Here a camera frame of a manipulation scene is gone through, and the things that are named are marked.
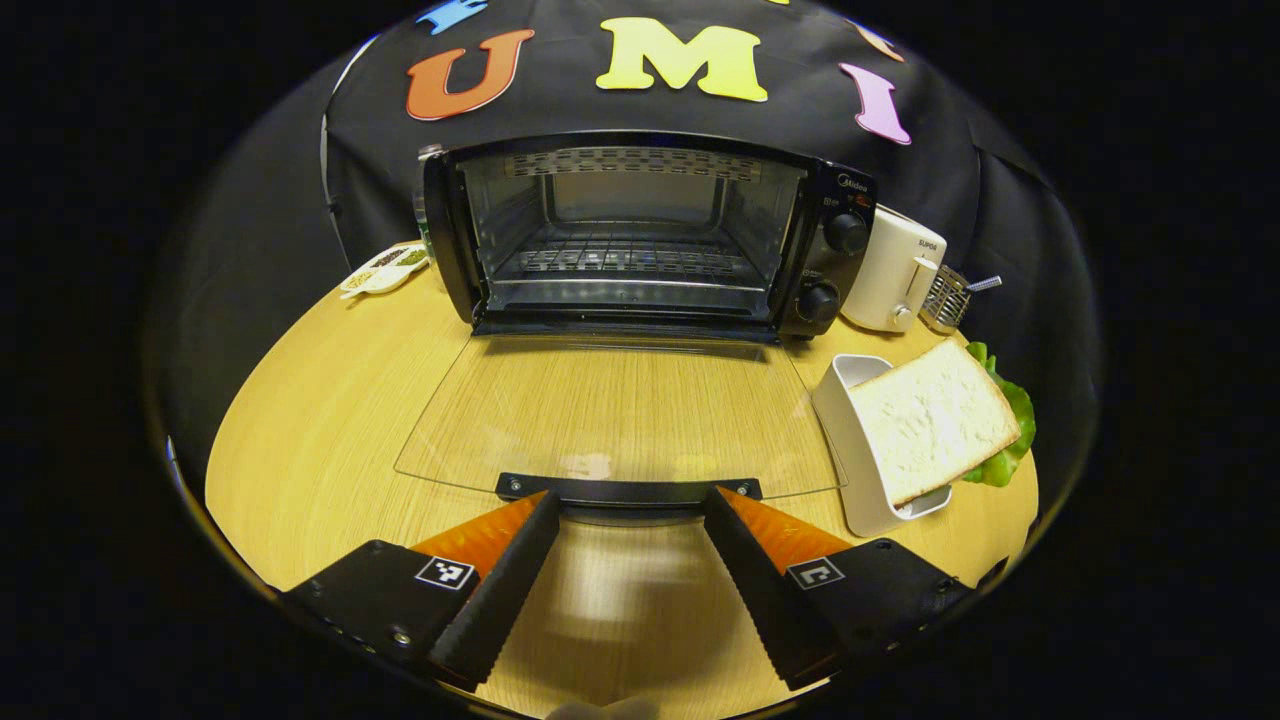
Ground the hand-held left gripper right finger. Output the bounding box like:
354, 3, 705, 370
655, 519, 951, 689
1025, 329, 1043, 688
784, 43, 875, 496
702, 485, 977, 692

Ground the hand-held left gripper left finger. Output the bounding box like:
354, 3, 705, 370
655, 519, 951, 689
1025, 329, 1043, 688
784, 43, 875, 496
280, 488, 562, 691

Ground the toast and lettuce sandwich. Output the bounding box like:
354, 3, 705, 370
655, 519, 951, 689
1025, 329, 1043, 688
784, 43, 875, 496
847, 338, 1039, 509

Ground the black electric oven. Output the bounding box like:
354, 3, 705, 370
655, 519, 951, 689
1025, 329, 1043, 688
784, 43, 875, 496
394, 130, 880, 528

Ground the white rectangular tray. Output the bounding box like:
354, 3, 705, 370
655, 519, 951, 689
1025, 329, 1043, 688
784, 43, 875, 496
811, 353, 954, 540

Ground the white snack packet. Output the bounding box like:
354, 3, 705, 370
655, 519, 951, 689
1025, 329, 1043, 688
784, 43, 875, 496
338, 243, 432, 302

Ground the white toaster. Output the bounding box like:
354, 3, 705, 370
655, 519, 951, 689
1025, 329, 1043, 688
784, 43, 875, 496
840, 205, 950, 335

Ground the clear plastic water bottle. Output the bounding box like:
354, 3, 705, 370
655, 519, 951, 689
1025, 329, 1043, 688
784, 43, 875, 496
414, 143, 447, 263

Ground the black backdrop cloth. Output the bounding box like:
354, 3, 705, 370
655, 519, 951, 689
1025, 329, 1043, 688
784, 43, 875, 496
148, 0, 1103, 566

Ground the wire mesh basket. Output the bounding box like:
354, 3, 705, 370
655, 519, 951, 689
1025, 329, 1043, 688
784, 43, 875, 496
918, 262, 976, 337

